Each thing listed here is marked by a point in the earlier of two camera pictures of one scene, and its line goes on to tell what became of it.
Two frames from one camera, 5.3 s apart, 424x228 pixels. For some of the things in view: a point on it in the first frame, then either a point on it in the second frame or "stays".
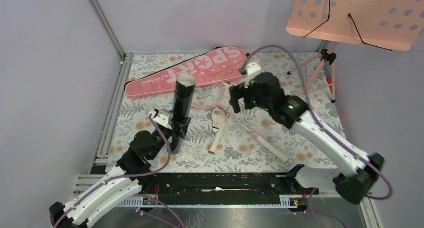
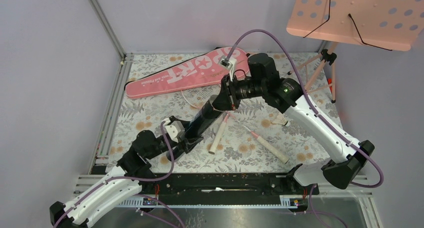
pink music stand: [390, 18] stays
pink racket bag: [218, 64] stays
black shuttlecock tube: [183, 101] -> [204, 117]
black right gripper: [239, 92] -> [227, 99]
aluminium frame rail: [98, 169] stays
